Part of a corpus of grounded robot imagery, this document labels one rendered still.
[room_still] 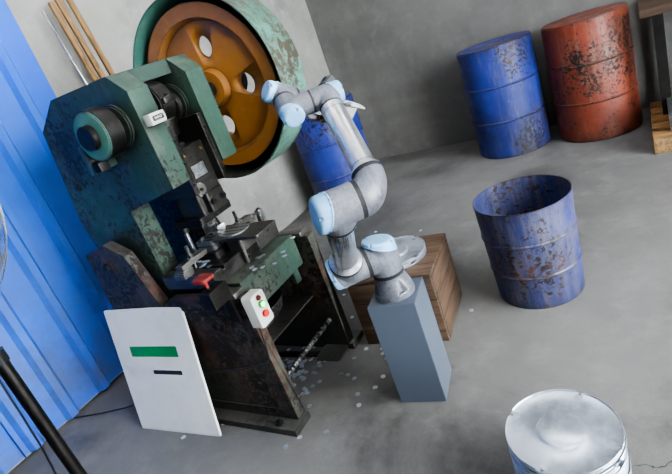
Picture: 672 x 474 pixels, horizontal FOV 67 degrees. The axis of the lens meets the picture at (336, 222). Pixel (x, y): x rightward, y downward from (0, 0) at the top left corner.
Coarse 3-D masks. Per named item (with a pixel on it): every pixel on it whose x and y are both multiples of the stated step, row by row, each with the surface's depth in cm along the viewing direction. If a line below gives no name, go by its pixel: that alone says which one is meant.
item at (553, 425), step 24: (528, 408) 144; (552, 408) 141; (576, 408) 138; (600, 408) 136; (528, 432) 137; (552, 432) 133; (576, 432) 131; (600, 432) 129; (528, 456) 130; (552, 456) 128; (576, 456) 126; (600, 456) 123
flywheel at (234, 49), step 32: (160, 32) 222; (192, 32) 218; (224, 32) 211; (256, 32) 203; (224, 64) 219; (256, 64) 211; (224, 96) 223; (256, 96) 219; (256, 128) 227; (224, 160) 240
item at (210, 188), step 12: (180, 144) 202; (192, 144) 201; (192, 156) 201; (204, 156) 206; (192, 168) 200; (204, 168) 205; (204, 180) 205; (216, 180) 210; (204, 192) 203; (216, 192) 206; (180, 204) 207; (192, 204) 203; (204, 204) 204; (216, 204) 205; (192, 216) 207; (204, 216) 203
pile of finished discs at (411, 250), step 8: (400, 240) 245; (408, 240) 242; (416, 240) 239; (400, 248) 236; (408, 248) 234; (416, 248) 231; (424, 248) 230; (400, 256) 229; (408, 256) 227; (416, 256) 226; (408, 264) 223
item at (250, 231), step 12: (228, 228) 215; (240, 228) 209; (252, 228) 205; (264, 228) 200; (216, 240) 208; (228, 240) 204; (240, 240) 205; (252, 240) 211; (240, 252) 208; (252, 252) 210
